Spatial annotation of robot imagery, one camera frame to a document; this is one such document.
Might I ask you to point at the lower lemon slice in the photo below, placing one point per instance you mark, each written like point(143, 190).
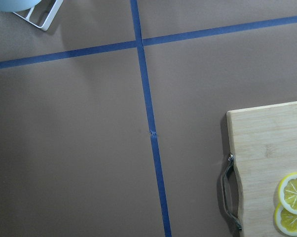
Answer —
point(285, 221)

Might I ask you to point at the white wire rack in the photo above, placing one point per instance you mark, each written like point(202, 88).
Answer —
point(42, 14)

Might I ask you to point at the metal cutting board handle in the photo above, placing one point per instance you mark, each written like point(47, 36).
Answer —
point(229, 167)

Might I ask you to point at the bamboo cutting board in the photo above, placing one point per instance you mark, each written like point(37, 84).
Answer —
point(263, 141)

